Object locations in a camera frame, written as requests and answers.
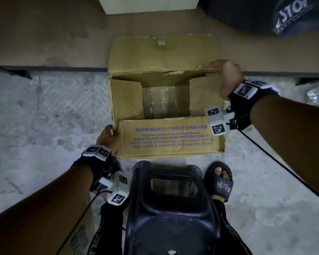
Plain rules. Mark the person's left hand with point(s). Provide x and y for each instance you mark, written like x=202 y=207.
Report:
x=109 y=140

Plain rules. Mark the person's right hand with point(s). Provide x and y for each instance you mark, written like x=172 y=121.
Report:
x=231 y=76

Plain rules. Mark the cardboard box of coffee bottles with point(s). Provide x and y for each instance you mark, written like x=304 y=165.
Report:
x=162 y=55

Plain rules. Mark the person's left forearm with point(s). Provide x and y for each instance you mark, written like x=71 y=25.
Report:
x=37 y=215

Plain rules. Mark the person's right forearm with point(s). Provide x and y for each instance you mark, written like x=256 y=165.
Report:
x=295 y=135

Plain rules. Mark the person's left leg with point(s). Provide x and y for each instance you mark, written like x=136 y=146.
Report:
x=109 y=231

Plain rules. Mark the person's leg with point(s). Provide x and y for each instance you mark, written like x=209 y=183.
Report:
x=231 y=233
x=109 y=231

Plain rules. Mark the person's right black sandal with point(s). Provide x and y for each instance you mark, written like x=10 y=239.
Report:
x=220 y=185

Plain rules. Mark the person's right leg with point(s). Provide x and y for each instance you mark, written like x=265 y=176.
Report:
x=231 y=233

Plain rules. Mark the black marker wrist band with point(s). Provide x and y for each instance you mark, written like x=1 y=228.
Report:
x=95 y=161
x=247 y=103

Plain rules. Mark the black printed bag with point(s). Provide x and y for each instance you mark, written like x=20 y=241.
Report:
x=242 y=15

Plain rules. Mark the dark plastic stool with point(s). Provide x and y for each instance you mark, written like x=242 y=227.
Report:
x=170 y=231

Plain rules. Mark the white box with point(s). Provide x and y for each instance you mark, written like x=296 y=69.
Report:
x=149 y=5

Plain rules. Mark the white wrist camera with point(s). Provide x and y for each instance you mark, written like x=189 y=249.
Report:
x=218 y=120
x=117 y=188

